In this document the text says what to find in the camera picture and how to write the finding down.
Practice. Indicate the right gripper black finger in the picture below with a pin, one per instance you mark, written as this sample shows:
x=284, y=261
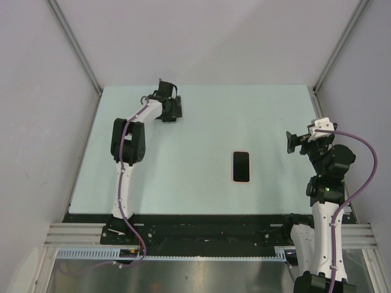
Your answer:
x=292, y=137
x=291, y=146

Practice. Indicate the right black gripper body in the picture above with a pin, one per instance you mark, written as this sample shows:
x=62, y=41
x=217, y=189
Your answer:
x=314, y=147

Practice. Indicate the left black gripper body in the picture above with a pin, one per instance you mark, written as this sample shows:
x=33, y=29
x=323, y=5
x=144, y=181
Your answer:
x=173, y=112

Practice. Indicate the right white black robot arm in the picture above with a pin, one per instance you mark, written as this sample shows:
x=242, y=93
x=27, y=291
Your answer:
x=318, y=238

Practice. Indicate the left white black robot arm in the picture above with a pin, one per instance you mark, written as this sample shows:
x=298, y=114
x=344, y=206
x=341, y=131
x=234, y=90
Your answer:
x=128, y=147

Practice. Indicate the pink cased phone on table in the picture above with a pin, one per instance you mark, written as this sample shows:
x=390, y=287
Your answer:
x=241, y=167

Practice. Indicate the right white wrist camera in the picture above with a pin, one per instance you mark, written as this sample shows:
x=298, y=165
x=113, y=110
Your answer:
x=319, y=128

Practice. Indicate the right aluminium corner post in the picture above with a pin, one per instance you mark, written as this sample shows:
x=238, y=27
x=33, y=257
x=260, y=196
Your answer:
x=342, y=41

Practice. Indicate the aluminium corner post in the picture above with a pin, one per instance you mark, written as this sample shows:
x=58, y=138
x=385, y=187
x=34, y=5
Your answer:
x=342, y=41
x=73, y=43

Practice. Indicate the white slotted cable duct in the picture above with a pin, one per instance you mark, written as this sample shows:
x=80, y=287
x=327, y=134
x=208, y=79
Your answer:
x=125, y=254

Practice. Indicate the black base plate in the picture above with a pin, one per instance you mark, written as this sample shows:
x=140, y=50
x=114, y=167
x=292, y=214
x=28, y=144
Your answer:
x=157, y=228

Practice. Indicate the left aluminium corner post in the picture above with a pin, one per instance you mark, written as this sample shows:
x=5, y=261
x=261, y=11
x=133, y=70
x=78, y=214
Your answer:
x=73, y=43

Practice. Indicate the aluminium frame rail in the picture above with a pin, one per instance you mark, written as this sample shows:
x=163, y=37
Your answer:
x=354, y=236

